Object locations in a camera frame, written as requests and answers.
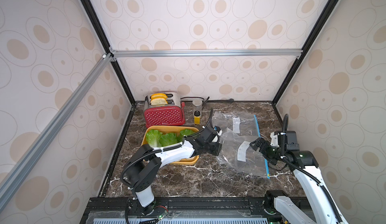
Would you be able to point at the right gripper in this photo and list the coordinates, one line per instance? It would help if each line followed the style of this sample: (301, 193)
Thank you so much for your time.
(262, 146)

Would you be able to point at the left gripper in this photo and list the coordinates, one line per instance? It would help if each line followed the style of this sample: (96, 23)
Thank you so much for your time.
(217, 148)

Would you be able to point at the chinese cabbage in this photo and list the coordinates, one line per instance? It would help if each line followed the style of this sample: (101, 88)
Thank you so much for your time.
(185, 132)
(153, 137)
(168, 139)

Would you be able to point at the clear zipper bag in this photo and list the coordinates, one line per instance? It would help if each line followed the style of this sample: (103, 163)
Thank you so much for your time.
(237, 154)
(239, 123)

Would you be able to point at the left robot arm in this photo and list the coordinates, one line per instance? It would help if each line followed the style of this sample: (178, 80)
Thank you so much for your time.
(162, 149)

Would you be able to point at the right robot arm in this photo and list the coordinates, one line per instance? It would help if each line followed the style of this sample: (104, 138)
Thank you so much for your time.
(284, 147)

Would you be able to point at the yellow spice bottle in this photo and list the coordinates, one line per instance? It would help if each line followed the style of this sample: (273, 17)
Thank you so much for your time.
(197, 117)

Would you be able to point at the clear glass jar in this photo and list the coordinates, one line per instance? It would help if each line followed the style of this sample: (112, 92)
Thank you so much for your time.
(197, 103)

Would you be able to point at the yellow tray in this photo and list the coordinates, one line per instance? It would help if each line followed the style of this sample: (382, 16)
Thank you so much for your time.
(174, 129)

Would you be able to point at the red silver toaster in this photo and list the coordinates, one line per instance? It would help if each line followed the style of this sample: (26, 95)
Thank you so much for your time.
(171, 114)

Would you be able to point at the white bread slice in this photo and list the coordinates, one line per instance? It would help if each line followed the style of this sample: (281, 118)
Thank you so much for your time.
(158, 101)

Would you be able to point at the yellow bread slice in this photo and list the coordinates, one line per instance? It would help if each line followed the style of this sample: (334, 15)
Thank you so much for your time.
(158, 95)

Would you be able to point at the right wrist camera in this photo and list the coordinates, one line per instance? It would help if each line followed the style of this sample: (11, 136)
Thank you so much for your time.
(274, 139)

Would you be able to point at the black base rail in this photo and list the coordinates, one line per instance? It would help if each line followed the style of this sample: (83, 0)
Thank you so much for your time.
(201, 210)

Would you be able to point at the horizontal aluminium rail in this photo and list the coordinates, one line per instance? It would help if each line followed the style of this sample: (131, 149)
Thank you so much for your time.
(208, 53)

